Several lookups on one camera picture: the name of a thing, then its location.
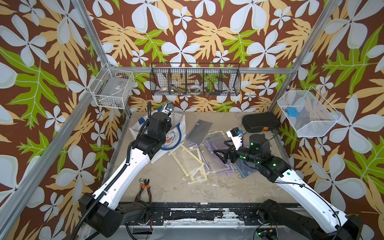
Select blue small object in basket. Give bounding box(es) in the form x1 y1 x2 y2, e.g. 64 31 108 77
285 107 299 118

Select black wire basket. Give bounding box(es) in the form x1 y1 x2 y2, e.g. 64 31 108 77
149 63 242 96

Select orange handled pliers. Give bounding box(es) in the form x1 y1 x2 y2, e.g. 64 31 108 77
135 179 152 205

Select cream mesh pouch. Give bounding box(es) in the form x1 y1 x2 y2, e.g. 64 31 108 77
188 146 208 185
168 142 205 181

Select white canvas tote bag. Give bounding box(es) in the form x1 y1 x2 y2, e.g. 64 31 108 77
129 112 186 164

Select white wire basket left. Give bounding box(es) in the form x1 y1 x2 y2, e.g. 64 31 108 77
89 64 135 110

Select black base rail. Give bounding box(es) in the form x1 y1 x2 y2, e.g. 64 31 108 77
128 202 262 227

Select purple mesh pouch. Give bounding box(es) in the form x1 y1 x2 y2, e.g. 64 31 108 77
204 131 236 177

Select black zippered case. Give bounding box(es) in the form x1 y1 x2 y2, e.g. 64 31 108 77
242 113 280 133

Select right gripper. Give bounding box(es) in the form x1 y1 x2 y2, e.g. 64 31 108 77
214 139 262 167

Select white mesh basket right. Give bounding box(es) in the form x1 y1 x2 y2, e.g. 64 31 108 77
278 87 342 138

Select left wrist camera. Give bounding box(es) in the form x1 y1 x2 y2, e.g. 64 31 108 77
161 103 174 116

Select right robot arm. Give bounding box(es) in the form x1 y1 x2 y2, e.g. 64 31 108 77
214 129 363 240

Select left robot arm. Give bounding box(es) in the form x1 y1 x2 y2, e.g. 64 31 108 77
71 104 174 240

